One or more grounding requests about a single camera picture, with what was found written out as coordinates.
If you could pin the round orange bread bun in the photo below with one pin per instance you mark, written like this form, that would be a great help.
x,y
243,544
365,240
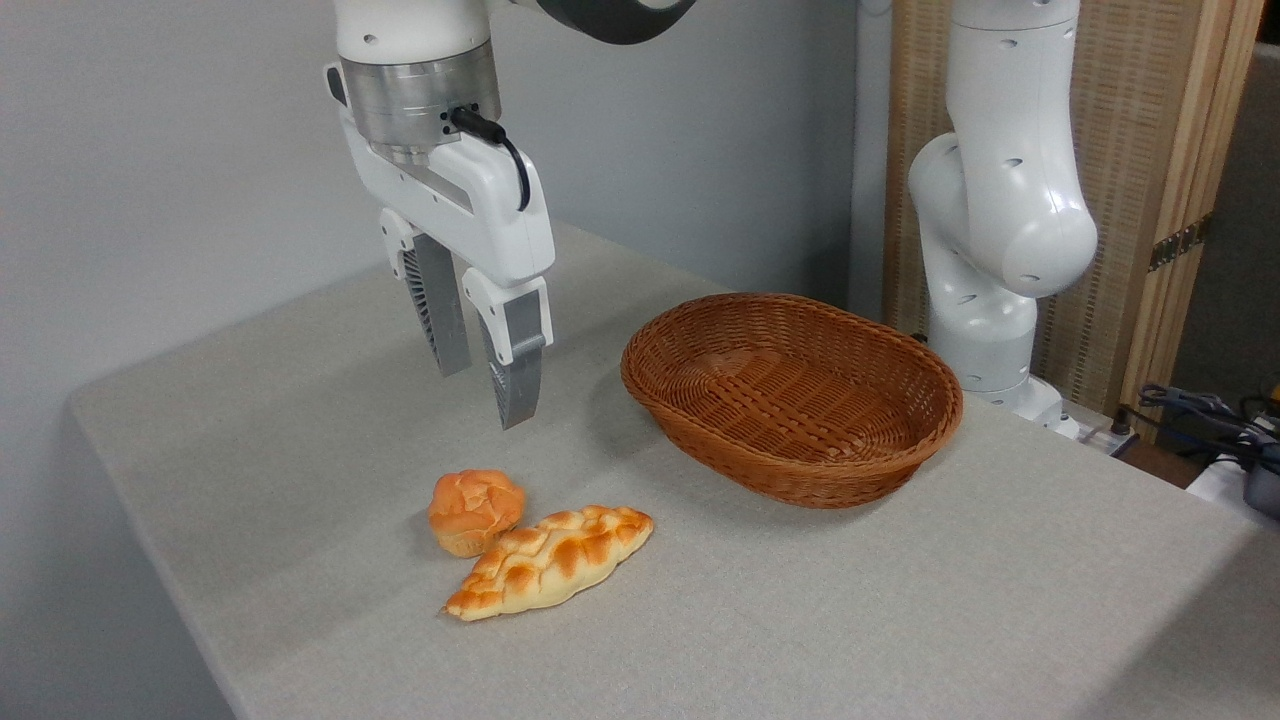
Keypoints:
x,y
475,510

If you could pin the brown wicker basket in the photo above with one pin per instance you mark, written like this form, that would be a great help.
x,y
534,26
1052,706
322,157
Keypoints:
x,y
790,400

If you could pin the metal screen hinge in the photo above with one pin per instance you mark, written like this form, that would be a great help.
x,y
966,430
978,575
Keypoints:
x,y
1180,243

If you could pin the wooden woven folding screen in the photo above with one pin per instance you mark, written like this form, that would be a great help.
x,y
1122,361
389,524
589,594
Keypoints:
x,y
1140,130

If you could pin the white power strip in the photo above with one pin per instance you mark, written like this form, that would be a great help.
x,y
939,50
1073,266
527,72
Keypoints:
x,y
1105,435

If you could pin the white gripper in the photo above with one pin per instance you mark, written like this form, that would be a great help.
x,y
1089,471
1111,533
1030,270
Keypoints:
x,y
490,215

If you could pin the long braided bread loaf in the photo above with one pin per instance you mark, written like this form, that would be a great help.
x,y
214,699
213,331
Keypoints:
x,y
550,562

